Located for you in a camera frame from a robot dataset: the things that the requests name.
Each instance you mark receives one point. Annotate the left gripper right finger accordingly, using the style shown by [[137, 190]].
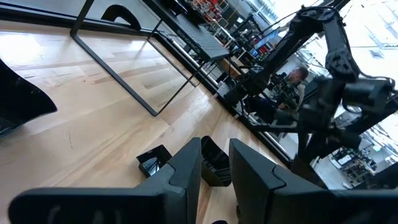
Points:
[[280, 202]]

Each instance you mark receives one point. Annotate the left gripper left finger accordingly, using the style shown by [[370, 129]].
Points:
[[109, 205]]

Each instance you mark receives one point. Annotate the black wavy-edged mini plate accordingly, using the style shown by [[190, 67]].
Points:
[[214, 165]]

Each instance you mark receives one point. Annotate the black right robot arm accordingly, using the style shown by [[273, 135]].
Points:
[[280, 53]]

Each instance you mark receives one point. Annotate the small black square mini plate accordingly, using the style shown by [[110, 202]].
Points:
[[152, 161]]

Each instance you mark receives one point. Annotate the black leaf-shaped mini plate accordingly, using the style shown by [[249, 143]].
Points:
[[21, 99]]

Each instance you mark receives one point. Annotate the person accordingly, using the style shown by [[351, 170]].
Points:
[[297, 76]]

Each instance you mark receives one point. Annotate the black perforated metal shelf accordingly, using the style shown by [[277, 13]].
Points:
[[202, 40]]

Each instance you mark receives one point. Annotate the black arch-shaped bracket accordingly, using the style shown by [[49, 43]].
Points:
[[119, 7]]

